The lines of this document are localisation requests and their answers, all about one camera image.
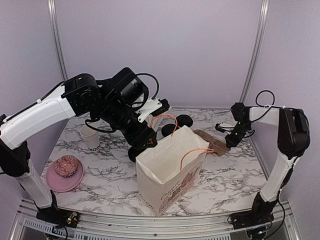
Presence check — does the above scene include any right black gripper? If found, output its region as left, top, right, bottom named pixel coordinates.
left=224, top=121, right=251, bottom=148

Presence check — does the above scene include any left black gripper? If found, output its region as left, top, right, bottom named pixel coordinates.
left=98, top=96, right=159, bottom=150

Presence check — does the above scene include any brown cardboard cup carrier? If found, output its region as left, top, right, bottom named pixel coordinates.
left=193, top=129, right=231, bottom=157

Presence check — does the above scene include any white paper coffee cup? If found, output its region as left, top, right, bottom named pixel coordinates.
left=176, top=114, right=194, bottom=128

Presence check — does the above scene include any kraft paper bag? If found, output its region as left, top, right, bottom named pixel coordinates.
left=135, top=125, right=214, bottom=217

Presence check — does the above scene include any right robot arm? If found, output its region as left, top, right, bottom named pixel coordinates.
left=225, top=102, right=311, bottom=224

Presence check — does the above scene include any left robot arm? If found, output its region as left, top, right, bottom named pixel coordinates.
left=0, top=67, right=162, bottom=223

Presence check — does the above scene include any bundle of white wrapped straws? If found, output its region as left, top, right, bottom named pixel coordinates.
left=146, top=114, right=164, bottom=133

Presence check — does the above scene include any stack of black lids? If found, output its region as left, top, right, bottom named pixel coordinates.
left=128, top=147, right=145, bottom=163

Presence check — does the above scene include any stack of white paper cups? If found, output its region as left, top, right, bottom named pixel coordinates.
left=79, top=125, right=100, bottom=152

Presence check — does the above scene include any red patterned bowl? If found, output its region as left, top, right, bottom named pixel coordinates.
left=54, top=155, right=78, bottom=178

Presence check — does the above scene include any pink plate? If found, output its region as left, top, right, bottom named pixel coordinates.
left=45, top=161, right=84, bottom=193

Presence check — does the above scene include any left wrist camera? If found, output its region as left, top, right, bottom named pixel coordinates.
left=136, top=98, right=170, bottom=123

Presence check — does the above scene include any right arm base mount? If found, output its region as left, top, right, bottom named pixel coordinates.
left=228, top=192, right=278, bottom=230

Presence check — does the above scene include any right aluminium frame post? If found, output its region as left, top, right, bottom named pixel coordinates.
left=239, top=0, right=270, bottom=103

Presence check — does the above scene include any aluminium frame post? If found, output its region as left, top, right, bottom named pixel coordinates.
left=47, top=0, right=68, bottom=81
left=239, top=0, right=270, bottom=103

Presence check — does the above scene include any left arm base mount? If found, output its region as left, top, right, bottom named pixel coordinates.
left=36, top=190, right=80, bottom=228

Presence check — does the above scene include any front aluminium rail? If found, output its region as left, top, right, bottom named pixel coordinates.
left=9, top=197, right=301, bottom=240

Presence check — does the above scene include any left aluminium frame post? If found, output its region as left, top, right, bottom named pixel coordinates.
left=47, top=0, right=68, bottom=81

